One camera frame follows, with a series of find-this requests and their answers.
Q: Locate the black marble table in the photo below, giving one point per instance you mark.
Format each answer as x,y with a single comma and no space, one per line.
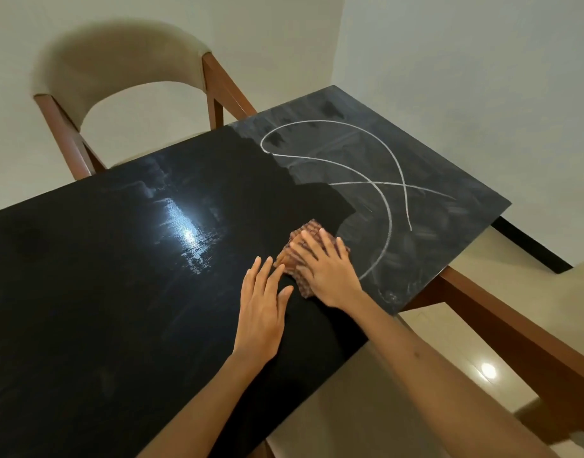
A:
82,281

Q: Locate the person's left forearm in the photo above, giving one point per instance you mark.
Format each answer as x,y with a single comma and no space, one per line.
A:
211,414

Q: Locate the person's right forearm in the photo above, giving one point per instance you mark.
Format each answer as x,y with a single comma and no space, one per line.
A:
439,386

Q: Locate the person's left hand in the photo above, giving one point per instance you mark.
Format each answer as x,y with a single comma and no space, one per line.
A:
261,324

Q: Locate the person's right hand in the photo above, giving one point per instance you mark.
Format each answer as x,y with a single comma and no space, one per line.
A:
332,276

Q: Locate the beige cushioned wooden chair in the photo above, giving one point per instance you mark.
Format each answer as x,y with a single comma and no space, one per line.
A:
115,57
511,338

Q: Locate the brown striped cloth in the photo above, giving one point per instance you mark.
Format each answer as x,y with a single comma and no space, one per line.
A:
287,259

